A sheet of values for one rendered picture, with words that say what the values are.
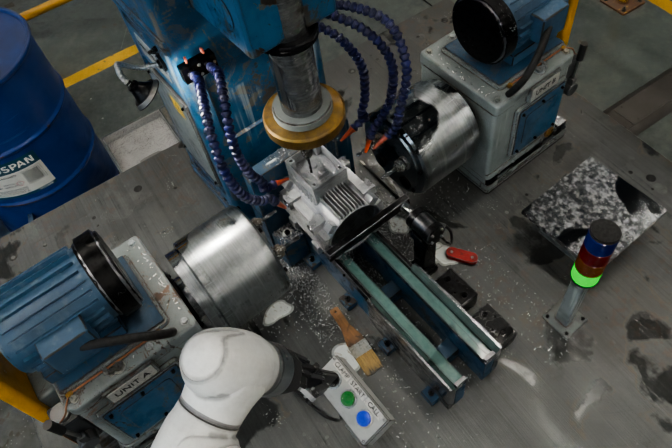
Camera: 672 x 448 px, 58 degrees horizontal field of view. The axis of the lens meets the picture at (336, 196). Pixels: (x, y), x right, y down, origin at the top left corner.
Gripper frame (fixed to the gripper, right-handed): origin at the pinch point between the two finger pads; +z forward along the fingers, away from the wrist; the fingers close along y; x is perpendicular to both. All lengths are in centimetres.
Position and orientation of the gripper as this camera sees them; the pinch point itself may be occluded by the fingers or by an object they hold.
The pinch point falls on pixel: (323, 378)
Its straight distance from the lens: 125.7
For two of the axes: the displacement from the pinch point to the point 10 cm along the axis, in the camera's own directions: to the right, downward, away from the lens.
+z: 4.0, 3.2, 8.6
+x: -6.9, 7.3, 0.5
